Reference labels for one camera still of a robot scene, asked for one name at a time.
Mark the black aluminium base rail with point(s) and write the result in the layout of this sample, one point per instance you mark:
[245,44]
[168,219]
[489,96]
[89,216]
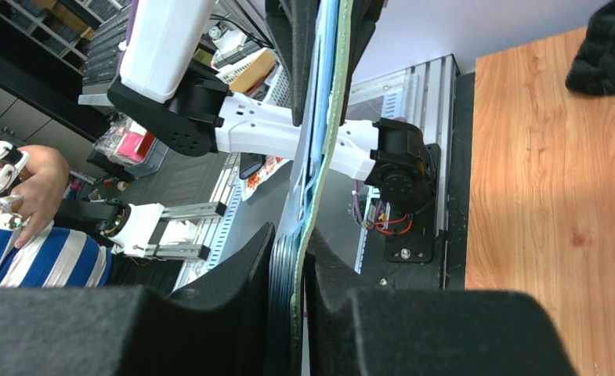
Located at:
[390,223]

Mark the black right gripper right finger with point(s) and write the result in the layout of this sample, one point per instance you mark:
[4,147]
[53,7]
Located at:
[357,328]

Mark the person's hand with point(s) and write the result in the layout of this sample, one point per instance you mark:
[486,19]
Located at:
[42,192]

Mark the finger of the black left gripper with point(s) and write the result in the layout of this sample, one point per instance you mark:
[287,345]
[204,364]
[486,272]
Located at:
[364,16]
[291,24]

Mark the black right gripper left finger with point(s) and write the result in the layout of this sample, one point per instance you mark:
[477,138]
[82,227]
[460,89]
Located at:
[215,325]

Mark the black cream floral blanket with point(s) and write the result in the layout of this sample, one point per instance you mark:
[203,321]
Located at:
[592,71]

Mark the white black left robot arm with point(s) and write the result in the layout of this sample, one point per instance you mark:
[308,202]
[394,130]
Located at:
[145,54]

